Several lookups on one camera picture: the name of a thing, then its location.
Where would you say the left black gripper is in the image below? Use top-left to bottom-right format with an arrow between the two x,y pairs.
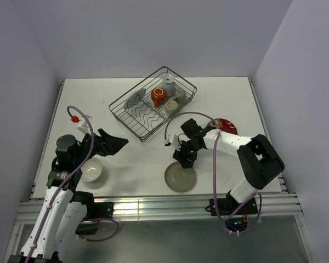
72,128 -> 127,166

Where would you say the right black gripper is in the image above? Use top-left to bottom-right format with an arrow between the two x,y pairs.
173,139 -> 202,169

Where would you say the grey stoneware saucer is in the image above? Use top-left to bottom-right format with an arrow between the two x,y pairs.
164,162 -> 197,193

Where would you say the white ceramic bowl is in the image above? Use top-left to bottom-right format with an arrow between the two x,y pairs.
81,158 -> 103,182

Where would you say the red floral plate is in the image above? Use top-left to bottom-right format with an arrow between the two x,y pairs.
214,118 -> 238,135

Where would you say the small brown speckled cup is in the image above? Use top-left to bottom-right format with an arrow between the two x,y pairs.
165,100 -> 179,115

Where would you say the light blue saucer plate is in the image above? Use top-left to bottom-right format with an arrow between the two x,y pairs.
123,88 -> 146,110

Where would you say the small grey espresso cup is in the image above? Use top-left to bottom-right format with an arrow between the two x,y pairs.
174,89 -> 186,105

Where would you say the orange black patterned cup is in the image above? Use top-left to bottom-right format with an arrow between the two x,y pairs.
151,88 -> 167,108

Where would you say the light blue ceramic mug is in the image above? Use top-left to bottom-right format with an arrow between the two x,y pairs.
160,73 -> 175,96

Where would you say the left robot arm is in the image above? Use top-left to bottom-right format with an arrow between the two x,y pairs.
8,129 -> 129,262

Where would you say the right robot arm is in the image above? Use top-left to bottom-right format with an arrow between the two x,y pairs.
166,119 -> 285,214

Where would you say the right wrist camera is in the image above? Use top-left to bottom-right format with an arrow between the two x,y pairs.
164,134 -> 181,151

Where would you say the dark wire dish rack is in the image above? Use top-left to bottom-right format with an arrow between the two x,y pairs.
109,66 -> 197,142

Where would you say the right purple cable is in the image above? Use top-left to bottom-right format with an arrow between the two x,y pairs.
163,112 -> 263,233

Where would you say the purple cable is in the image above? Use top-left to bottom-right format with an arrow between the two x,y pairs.
24,106 -> 120,262
163,112 -> 263,233

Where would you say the aluminium extrusion rail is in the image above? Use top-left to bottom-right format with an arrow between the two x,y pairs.
15,193 -> 304,225

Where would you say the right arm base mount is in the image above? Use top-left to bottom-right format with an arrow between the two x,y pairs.
205,197 -> 262,235

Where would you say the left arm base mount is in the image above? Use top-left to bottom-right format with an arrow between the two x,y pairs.
75,202 -> 114,236

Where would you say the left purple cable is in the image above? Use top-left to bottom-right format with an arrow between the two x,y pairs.
24,106 -> 120,262

